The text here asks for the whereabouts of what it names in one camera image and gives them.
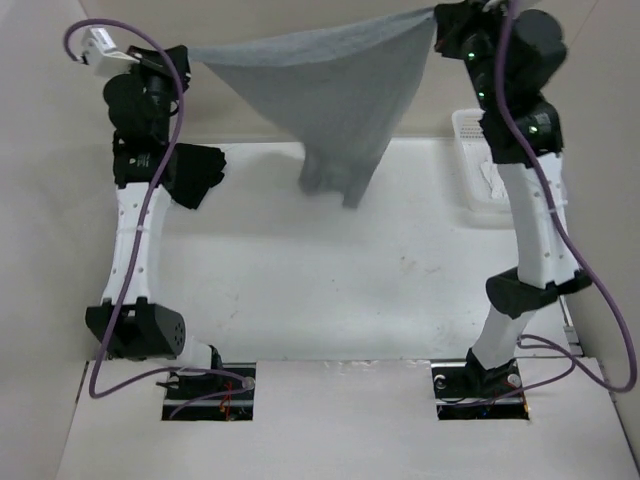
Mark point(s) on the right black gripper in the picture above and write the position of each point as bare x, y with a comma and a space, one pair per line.
455, 19

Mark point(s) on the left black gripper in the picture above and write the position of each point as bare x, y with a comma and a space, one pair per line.
152, 62

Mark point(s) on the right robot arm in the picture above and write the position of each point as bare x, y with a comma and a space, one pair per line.
526, 144

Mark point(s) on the folded black tank top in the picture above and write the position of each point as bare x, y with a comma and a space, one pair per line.
192, 171

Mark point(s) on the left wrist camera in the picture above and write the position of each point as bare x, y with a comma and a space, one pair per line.
101, 54

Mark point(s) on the white plastic basket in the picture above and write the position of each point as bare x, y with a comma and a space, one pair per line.
471, 150

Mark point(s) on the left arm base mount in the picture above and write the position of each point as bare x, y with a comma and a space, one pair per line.
205, 398

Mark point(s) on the crumpled white tank top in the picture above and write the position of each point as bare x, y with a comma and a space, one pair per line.
490, 173

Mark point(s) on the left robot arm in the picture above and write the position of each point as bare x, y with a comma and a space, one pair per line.
150, 174

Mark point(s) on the grey tank top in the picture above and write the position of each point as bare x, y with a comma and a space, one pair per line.
339, 91

